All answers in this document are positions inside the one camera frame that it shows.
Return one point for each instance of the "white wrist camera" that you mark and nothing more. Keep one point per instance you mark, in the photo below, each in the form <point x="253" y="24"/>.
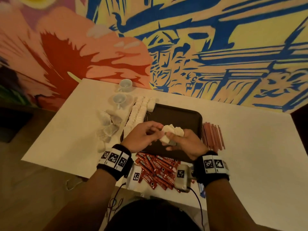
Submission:
<point x="182" y="177"/>
<point x="134" y="176"/>

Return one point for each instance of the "small white cup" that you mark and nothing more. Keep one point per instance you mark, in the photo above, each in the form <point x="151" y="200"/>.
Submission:
<point x="126" y="85"/>
<point x="118" y="99"/>

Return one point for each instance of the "person's left hand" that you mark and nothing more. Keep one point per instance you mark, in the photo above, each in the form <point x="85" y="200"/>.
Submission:
<point x="139" y="136"/>

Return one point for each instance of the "dark brown tray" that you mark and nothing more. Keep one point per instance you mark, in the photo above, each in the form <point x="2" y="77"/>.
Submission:
<point x="187" y="117"/>

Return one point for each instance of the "person's black shirt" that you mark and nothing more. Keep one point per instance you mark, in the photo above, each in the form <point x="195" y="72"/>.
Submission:
<point x="154" y="216"/>

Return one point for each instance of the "pile of blue sachets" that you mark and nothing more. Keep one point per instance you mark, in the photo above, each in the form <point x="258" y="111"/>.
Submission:
<point x="202" y="190"/>

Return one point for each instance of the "row of tea bags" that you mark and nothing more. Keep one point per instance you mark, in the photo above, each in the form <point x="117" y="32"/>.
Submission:
<point x="139" y="110"/>

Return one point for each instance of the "person's right forearm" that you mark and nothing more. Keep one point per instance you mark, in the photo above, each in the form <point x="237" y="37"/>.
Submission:
<point x="231" y="207"/>

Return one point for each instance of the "pile of red Nescafe sachets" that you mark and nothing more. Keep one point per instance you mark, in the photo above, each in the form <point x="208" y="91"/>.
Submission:
<point x="156" y="168"/>

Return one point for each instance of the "bunch of tea bags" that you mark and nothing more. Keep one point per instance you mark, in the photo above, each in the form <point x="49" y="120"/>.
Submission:
<point x="171" y="132"/>

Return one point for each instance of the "pile of white tea bags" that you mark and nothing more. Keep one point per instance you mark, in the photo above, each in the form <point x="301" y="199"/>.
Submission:
<point x="108" y="127"/>

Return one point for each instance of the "person's left forearm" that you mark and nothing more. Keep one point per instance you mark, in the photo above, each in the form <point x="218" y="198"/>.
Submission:
<point x="79" y="207"/>

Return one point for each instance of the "person's right hand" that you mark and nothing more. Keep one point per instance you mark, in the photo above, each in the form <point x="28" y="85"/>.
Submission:
<point x="187" y="144"/>

